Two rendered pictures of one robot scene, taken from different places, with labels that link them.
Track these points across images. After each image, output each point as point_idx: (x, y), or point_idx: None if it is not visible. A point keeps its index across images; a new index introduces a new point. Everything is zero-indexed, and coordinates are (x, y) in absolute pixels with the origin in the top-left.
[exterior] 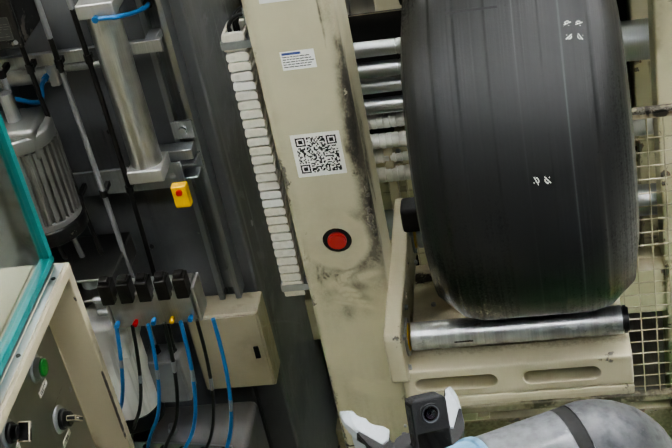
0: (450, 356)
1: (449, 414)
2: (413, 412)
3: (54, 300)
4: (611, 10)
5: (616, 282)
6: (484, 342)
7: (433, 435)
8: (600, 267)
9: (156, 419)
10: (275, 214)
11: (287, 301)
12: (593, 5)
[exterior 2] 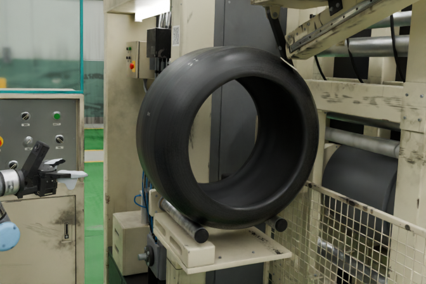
0: (168, 218)
1: (65, 172)
2: (35, 144)
3: (64, 96)
4: (218, 64)
5: (166, 186)
6: (171, 215)
7: (32, 155)
8: (154, 168)
9: (147, 212)
10: None
11: None
12: (210, 58)
